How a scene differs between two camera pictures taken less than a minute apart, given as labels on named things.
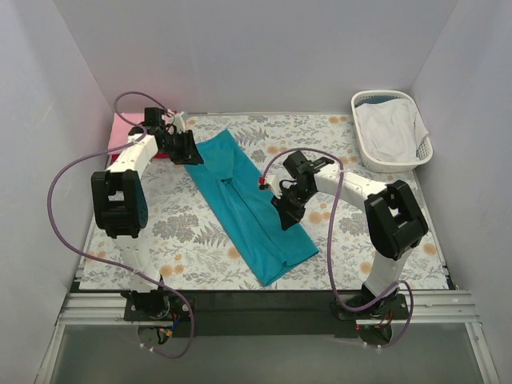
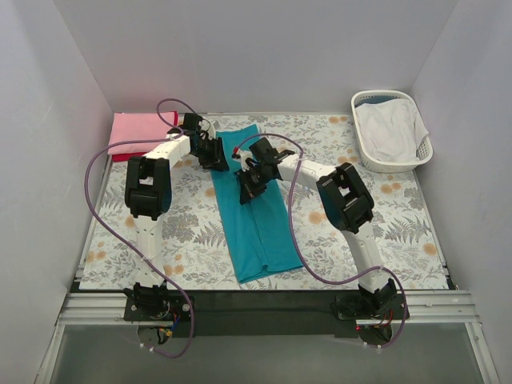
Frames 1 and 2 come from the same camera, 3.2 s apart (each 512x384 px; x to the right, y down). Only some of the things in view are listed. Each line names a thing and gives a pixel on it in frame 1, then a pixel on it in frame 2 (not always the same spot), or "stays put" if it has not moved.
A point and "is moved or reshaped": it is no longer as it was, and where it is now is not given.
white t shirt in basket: [392, 129] stays put
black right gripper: [290, 204] -> [251, 187]
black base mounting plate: [256, 313] stays put
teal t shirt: [247, 214] is moved or reshaped
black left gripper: [182, 146] -> [216, 156]
